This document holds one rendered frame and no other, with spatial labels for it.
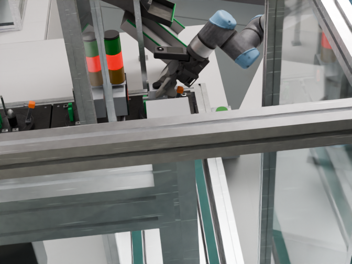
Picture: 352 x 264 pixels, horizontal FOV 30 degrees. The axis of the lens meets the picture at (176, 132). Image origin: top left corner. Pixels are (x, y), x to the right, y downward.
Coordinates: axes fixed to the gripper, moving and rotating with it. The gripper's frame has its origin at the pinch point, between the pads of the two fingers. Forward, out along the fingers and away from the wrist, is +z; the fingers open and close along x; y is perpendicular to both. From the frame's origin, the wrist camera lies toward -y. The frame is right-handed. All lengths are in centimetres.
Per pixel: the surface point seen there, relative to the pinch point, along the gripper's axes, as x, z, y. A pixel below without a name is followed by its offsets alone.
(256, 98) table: 17.6, -8.5, 42.6
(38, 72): 49, 47, -22
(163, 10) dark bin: 29.5, -13.5, -4.3
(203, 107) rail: 3.0, -1.5, 20.0
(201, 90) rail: 12.0, -2.3, 20.0
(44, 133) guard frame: -132, -62, -69
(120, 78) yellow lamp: -21.1, -8.9, -20.9
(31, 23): 90, 51, -26
